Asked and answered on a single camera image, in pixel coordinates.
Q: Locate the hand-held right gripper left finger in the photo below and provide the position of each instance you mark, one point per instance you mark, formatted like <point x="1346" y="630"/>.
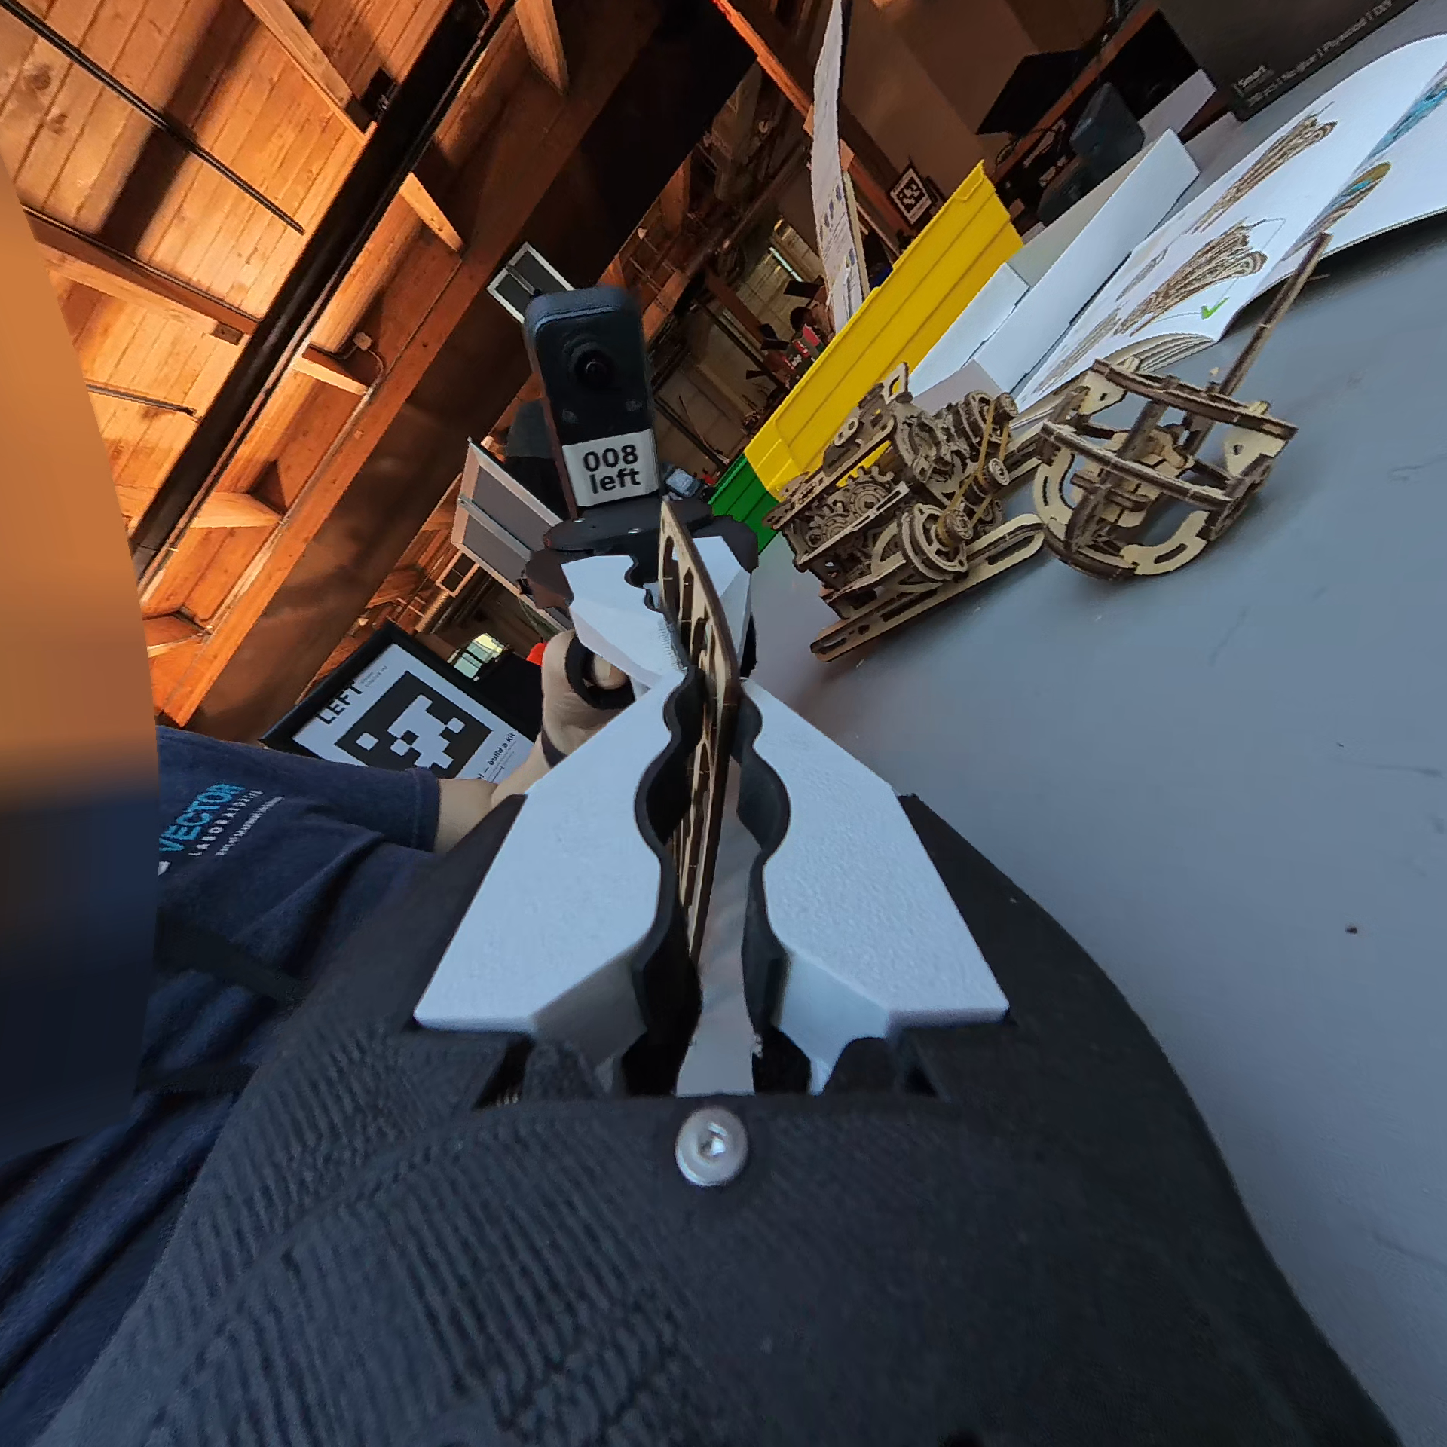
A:
<point x="544" y="904"/>

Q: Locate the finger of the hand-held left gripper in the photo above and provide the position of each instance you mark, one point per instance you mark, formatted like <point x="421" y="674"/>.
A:
<point x="736" y="587"/>
<point x="623" y="610"/>

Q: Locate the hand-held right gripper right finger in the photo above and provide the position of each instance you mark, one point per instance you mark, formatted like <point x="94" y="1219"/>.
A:
<point x="882" y="904"/>

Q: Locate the laser-cut wooden parts sheet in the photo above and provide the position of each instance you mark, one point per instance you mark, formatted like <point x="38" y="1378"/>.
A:
<point x="708" y="735"/>

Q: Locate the person's left forearm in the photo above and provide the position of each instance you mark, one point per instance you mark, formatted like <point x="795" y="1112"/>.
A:
<point x="481" y="809"/>

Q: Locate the wooden mechanical gear model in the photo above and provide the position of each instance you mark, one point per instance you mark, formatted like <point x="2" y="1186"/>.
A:
<point x="893" y="509"/>

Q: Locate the round wooden cage model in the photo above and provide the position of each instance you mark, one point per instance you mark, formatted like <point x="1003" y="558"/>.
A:
<point x="1143" y="497"/>

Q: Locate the person's left hand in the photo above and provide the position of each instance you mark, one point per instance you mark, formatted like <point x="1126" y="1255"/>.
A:
<point x="560" y="724"/>

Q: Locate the green plastic bin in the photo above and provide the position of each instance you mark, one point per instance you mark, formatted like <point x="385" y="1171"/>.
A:
<point x="747" y="504"/>

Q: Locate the hanging light panel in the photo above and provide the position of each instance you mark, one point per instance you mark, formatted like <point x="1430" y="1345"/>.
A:
<point x="529" y="282"/>

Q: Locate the grey framed panel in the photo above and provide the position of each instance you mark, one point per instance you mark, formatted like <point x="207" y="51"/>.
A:
<point x="498" y="509"/>

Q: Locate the black framed marker sign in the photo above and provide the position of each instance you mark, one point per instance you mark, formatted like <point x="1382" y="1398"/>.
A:
<point x="408" y="724"/>

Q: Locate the person's dark blue shirt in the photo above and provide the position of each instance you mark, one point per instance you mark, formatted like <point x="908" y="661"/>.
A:
<point x="283" y="860"/>

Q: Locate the yellow plastic bin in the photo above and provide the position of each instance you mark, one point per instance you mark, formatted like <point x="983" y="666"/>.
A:
<point x="882" y="328"/>

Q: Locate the white paper poster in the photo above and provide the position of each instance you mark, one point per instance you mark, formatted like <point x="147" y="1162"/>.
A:
<point x="839" y="169"/>

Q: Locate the small marker tag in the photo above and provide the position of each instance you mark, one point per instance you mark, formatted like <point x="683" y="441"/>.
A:
<point x="916" y="197"/>

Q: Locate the white box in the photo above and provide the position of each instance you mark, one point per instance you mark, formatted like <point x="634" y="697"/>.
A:
<point x="1085" y="248"/>

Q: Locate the black bag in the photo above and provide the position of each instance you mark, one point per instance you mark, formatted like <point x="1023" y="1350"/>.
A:
<point x="1074" y="136"/>

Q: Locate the instruction booklet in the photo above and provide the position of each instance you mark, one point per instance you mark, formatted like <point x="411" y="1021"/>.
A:
<point x="1277" y="192"/>

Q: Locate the black cardboard box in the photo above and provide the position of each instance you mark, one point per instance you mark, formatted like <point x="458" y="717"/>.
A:
<point x="1312" y="56"/>

